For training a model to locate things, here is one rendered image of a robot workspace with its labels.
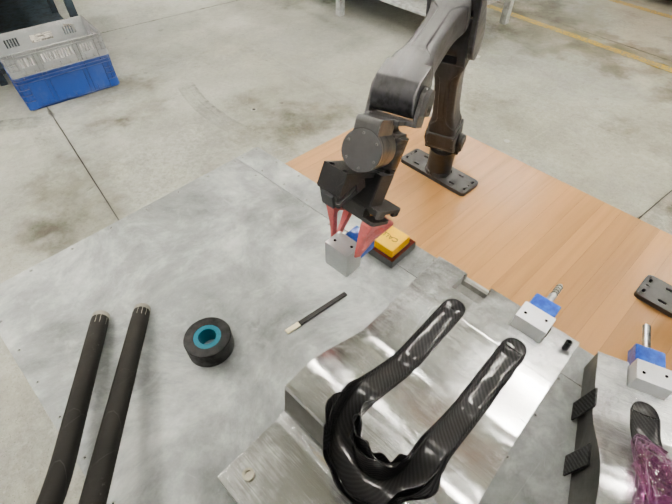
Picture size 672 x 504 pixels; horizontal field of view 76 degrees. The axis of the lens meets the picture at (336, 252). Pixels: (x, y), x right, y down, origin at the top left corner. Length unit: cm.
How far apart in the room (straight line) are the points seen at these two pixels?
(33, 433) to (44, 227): 107
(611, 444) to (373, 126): 53
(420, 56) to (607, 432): 59
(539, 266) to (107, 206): 208
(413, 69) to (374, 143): 14
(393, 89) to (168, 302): 56
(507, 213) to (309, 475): 72
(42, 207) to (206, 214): 171
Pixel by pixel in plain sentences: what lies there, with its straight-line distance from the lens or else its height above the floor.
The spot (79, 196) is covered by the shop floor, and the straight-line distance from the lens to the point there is 265.
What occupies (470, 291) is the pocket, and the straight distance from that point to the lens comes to 81.
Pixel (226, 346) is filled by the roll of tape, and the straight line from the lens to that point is 77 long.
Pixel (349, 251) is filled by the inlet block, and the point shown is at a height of 96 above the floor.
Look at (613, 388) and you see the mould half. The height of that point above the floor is 86.
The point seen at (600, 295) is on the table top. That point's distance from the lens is 99.
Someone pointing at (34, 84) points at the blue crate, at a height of 16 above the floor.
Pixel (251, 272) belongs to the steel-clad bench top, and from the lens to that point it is 89.
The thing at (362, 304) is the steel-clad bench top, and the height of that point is 80.
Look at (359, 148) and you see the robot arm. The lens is 58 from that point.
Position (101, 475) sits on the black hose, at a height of 90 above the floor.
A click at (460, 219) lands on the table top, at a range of 103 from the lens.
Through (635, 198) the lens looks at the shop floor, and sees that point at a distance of 276.
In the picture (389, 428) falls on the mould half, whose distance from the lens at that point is 58.
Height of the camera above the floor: 148
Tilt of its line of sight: 48 degrees down
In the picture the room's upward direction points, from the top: straight up
